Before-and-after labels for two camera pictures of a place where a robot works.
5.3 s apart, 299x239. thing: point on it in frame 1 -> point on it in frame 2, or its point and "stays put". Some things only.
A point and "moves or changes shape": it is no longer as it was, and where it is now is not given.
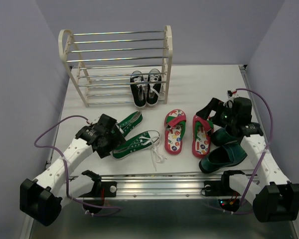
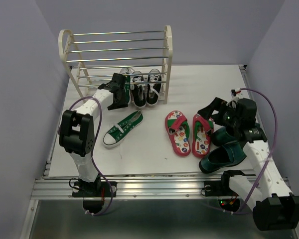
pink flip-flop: x=202 y=130 stays put
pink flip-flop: x=175 y=121 moves or changes shape
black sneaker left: x=138 y=90 stays put
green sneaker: x=126 y=124 -> x=128 y=72
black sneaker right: x=153 y=90 stays put
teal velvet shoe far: x=221 y=137 stays put
